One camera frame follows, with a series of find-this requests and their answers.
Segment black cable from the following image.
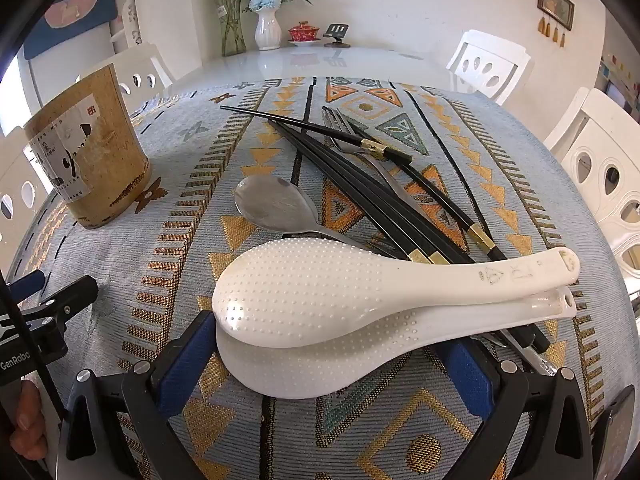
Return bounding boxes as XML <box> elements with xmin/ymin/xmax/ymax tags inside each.
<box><xmin>0</xmin><ymin>267</ymin><xmax>68</xmax><ymax>426</ymax></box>

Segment patterned blue tablecloth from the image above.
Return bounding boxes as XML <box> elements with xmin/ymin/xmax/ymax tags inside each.
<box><xmin>7</xmin><ymin>76</ymin><xmax>640</xmax><ymax>480</ymax></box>

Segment person's left hand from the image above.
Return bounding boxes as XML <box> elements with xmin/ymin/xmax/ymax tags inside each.
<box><xmin>9</xmin><ymin>379</ymin><xmax>48</xmax><ymax>459</ymax></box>

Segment metal spoon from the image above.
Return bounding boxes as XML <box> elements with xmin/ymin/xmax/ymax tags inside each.
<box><xmin>234</xmin><ymin>176</ymin><xmax>381</xmax><ymax>253</ymax></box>

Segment black phone stand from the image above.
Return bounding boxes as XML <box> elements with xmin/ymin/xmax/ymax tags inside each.
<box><xmin>322</xmin><ymin>23</ymin><xmax>350</xmax><ymax>47</ymax></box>

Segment metal fork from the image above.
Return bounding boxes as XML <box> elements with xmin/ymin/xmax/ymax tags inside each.
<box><xmin>321</xmin><ymin>106</ymin><xmax>451</xmax><ymax>256</ymax></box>

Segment red lidded teacup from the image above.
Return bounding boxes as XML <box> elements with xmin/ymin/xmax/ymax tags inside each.
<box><xmin>287</xmin><ymin>21</ymin><xmax>322</xmax><ymax>47</ymax></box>

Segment hanging wooden ornaments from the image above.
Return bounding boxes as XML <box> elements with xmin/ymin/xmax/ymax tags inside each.
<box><xmin>539</xmin><ymin>16</ymin><xmax>566</xmax><ymax>46</ymax></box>

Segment white floral-print rack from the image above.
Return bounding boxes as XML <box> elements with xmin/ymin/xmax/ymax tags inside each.
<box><xmin>109</xmin><ymin>0</ymin><xmax>143</xmax><ymax>53</ymax></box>

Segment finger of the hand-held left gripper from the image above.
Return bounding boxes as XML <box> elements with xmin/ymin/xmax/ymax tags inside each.
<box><xmin>6</xmin><ymin>276</ymin><xmax>51</xmax><ymax>306</ymax></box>
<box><xmin>19</xmin><ymin>275</ymin><xmax>99</xmax><ymax>334</ymax></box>

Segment white dotted rice paddle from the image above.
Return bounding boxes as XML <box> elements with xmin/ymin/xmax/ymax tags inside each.
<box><xmin>211</xmin><ymin>238</ymin><xmax>582</xmax><ymax>350</ymax></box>
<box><xmin>215</xmin><ymin>285</ymin><xmax>577</xmax><ymax>401</ymax></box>

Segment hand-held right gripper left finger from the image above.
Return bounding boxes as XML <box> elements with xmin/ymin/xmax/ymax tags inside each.
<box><xmin>59</xmin><ymin>309</ymin><xmax>219</xmax><ymax>480</ymax></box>

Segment glass vase with green stems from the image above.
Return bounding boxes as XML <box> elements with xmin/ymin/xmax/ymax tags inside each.
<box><xmin>192</xmin><ymin>0</ymin><xmax>261</xmax><ymax>57</ymax></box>

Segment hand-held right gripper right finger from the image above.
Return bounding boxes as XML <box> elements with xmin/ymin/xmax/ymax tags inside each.
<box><xmin>439</xmin><ymin>337</ymin><xmax>596</xmax><ymax>480</ymax></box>

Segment white ceramic vase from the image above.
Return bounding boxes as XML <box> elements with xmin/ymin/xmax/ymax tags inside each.
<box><xmin>255</xmin><ymin>7</ymin><xmax>282</xmax><ymax>51</ymax></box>

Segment small framed picture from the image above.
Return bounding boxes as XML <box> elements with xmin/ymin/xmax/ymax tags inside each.
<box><xmin>537</xmin><ymin>0</ymin><xmax>576</xmax><ymax>31</ymax></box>

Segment bamboo utensil holder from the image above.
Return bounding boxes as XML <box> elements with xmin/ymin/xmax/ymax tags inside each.
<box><xmin>22</xmin><ymin>64</ymin><xmax>153</xmax><ymax>230</ymax></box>

